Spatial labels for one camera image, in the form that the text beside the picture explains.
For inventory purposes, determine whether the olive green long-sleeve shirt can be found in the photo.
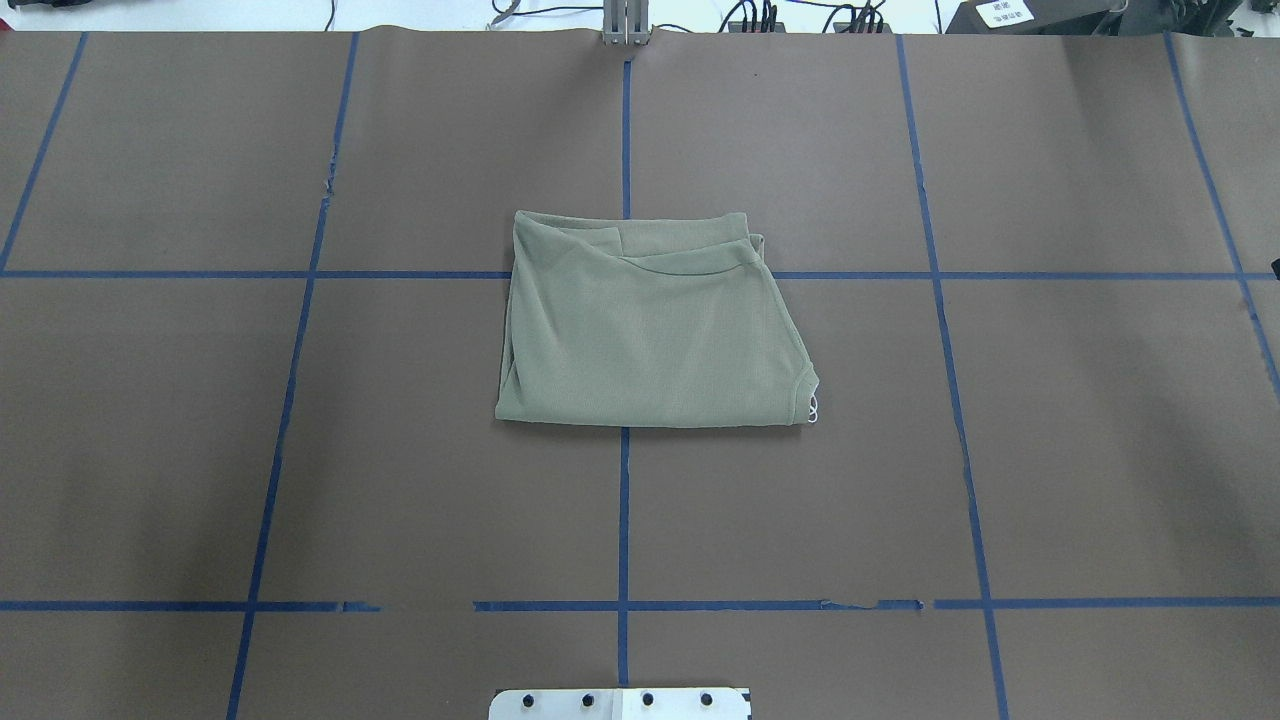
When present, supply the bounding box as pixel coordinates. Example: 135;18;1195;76
495;210;820;429

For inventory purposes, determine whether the brown paper table cover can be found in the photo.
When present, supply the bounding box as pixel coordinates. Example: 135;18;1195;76
3;27;1277;719

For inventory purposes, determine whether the black laptop computer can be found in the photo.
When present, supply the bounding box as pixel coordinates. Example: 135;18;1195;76
943;1;1128;36

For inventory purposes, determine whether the aluminium frame post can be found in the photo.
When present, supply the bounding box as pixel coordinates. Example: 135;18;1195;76
602;0;652;46

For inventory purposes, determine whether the white camera pole base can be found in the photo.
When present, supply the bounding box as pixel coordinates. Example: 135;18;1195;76
486;687;753;719

